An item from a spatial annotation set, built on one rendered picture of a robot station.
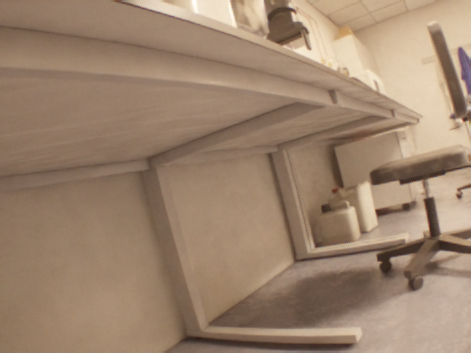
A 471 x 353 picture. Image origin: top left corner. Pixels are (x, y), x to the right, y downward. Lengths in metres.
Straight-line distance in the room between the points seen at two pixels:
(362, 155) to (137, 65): 2.71
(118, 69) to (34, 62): 0.10
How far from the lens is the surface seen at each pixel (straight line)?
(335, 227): 2.39
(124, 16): 0.35
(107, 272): 1.26
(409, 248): 1.62
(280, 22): 1.01
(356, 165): 3.03
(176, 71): 0.44
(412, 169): 1.35
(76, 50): 0.36
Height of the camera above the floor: 0.56
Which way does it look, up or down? 2 degrees up
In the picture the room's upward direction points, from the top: 14 degrees counter-clockwise
